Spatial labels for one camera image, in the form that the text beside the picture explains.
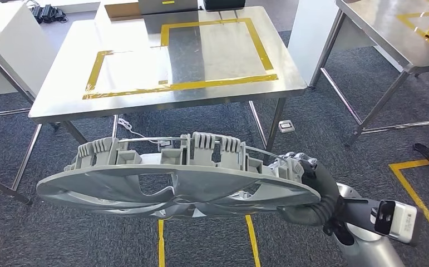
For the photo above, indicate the black power adapters bundle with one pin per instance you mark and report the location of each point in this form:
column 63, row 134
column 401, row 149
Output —
column 48, row 14

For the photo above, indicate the brown cardboard box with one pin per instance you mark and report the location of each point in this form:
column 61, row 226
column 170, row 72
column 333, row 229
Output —
column 122, row 11

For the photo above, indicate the silver plastic wheel hubcap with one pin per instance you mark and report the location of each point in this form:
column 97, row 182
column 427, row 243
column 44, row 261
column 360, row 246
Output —
column 162, row 184

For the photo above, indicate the grey box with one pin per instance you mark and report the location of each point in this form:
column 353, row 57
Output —
column 168, row 6

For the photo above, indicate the black box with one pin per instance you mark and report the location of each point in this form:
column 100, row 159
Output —
column 223, row 4

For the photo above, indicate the yellow tape rectangle on bench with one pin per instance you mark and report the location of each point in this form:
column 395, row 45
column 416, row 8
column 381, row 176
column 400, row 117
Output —
column 199, row 84
column 413, row 24

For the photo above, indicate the yellow floor tape square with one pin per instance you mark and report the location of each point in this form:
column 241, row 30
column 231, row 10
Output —
column 253, row 239
column 417, row 195

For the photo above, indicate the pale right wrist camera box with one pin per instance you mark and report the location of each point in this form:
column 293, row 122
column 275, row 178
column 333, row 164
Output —
column 402, row 221

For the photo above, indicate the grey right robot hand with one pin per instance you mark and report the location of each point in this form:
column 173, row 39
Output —
column 323, row 184

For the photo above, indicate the floor socket plate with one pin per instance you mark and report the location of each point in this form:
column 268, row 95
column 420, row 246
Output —
column 286, row 126

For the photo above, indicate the white desk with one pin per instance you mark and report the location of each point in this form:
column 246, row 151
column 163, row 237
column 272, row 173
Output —
column 310, row 37
column 22, row 48
column 389, row 59

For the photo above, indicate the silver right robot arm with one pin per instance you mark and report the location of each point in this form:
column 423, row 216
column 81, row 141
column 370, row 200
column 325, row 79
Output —
column 369, row 250

